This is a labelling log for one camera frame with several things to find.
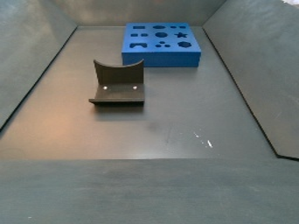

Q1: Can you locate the blue shape sorter block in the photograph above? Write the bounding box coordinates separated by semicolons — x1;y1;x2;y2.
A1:
121;23;201;67

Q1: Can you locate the black curved holder bracket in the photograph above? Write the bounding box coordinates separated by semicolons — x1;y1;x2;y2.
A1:
88;60;145;105

